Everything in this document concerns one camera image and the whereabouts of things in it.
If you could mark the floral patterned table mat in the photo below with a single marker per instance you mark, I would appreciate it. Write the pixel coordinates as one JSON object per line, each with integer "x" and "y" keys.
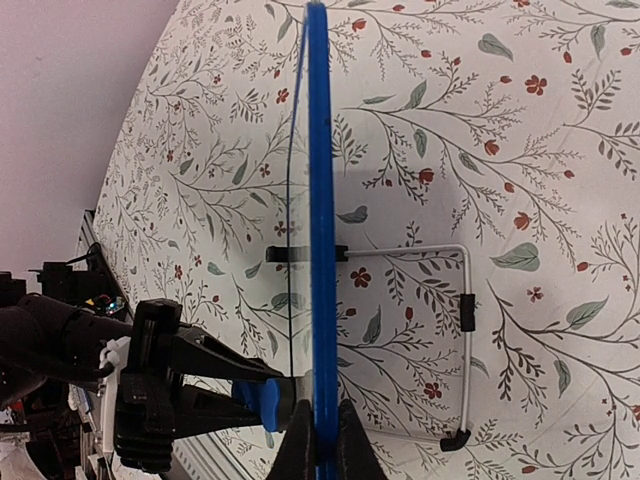
{"x": 510, "y": 128}

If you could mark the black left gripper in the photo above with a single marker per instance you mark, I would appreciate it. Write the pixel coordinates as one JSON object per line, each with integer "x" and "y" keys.
{"x": 145, "y": 422}

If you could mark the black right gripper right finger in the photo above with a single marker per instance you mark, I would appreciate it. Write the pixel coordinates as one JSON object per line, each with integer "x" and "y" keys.
{"x": 354, "y": 455}

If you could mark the blue whiteboard eraser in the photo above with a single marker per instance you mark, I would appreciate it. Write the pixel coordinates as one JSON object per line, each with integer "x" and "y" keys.
{"x": 273, "y": 400}

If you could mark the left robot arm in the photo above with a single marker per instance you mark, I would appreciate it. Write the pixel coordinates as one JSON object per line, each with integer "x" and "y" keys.
{"x": 43, "y": 338}

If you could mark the front aluminium rail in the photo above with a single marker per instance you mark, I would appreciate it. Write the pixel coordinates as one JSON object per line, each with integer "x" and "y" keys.
{"x": 108, "y": 298}

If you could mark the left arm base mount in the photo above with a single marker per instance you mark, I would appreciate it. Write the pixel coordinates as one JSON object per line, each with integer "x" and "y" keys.
{"x": 61, "y": 281}

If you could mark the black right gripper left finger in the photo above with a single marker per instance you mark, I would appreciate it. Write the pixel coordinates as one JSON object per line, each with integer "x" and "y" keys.
{"x": 296, "y": 457}

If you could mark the small blue-framed whiteboard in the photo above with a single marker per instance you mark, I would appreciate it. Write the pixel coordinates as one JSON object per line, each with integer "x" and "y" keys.
{"x": 311, "y": 214}

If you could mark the wire whiteboard stand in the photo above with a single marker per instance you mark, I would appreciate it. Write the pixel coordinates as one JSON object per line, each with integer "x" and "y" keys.
{"x": 405, "y": 323}

